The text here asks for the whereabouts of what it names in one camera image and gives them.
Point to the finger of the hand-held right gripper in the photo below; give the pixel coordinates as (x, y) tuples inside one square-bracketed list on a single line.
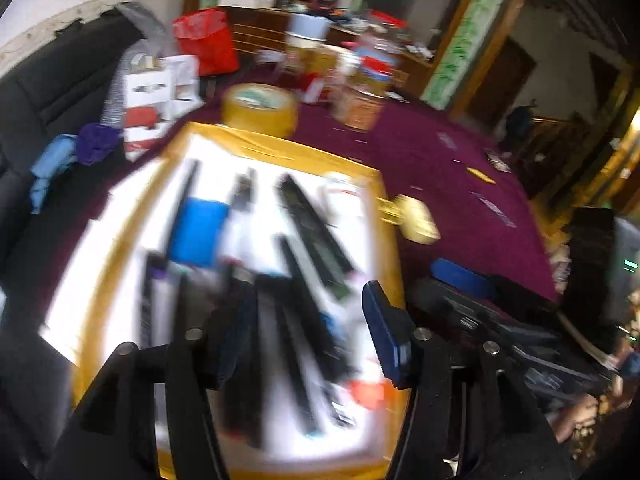
[(540, 345), (460, 274)]

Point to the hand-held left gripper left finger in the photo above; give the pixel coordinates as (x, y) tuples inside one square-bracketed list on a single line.
[(237, 327)]

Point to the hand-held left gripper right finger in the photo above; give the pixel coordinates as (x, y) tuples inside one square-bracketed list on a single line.
[(382, 325)]

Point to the black marker grey cap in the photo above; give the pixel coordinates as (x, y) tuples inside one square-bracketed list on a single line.
[(245, 360)]

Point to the white glue bottle orange cap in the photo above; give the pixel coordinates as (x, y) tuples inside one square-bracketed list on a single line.
[(370, 392)]

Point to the black marker white print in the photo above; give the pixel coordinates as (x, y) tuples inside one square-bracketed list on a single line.
[(312, 235)]

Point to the small white bottle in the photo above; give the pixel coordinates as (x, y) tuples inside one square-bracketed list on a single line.
[(345, 200)]

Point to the thin black pen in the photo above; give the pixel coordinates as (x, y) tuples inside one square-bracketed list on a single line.
[(182, 200)]

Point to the clear ballpoint pen black cap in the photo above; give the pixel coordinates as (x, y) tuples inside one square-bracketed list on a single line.
[(242, 187)]

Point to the yellow cardboard tray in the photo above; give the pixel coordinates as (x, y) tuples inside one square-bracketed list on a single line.
[(280, 152)]

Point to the person's right hand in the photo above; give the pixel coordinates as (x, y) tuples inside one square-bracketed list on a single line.
[(575, 415)]

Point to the clear thin pen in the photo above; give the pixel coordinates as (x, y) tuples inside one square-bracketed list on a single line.
[(492, 208)]

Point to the yellow scissors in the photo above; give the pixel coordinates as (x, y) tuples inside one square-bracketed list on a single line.
[(387, 206)]

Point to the yellow pencil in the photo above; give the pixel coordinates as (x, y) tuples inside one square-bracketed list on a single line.
[(481, 175)]

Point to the wooden chair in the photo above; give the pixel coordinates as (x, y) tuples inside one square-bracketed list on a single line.
[(555, 150)]

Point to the small silver packet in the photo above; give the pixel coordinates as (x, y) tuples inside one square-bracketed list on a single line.
[(497, 161)]

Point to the maroon table cloth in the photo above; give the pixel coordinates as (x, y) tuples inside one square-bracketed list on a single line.
[(425, 160)]

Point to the blue clothing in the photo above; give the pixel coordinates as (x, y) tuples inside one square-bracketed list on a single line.
[(517, 121)]

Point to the clear jar brown contents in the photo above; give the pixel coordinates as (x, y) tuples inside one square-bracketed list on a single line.
[(360, 110)]

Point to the brown wooden door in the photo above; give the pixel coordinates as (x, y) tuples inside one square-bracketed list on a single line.
[(505, 80)]

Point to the brown tape roll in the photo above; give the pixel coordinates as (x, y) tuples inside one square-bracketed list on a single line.
[(250, 120)]

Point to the gold jar blue lid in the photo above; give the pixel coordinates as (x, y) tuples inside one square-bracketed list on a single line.
[(375, 72)]

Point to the purple cloth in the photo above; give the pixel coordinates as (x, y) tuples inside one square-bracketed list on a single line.
[(97, 142)]

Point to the small red box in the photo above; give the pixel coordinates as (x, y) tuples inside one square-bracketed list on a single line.
[(315, 85)]

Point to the blue cloth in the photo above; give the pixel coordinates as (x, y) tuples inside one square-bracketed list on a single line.
[(47, 170)]

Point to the gold cardboard box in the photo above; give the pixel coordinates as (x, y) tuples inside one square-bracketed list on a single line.
[(320, 62)]

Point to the white package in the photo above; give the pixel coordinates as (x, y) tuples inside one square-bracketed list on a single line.
[(150, 85)]

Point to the clear jar red lid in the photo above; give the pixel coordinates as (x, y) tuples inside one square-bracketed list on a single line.
[(387, 22)]

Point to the pale blue white cup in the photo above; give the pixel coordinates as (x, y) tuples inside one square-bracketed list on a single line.
[(306, 30)]

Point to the red plastic bag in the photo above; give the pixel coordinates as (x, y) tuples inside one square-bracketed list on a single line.
[(207, 40)]

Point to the black sofa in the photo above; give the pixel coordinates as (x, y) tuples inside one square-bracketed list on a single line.
[(45, 85)]

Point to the grey plastic bag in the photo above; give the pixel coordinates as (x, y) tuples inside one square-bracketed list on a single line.
[(140, 25)]

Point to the white flat box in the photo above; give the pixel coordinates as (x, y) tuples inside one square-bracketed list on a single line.
[(245, 1)]

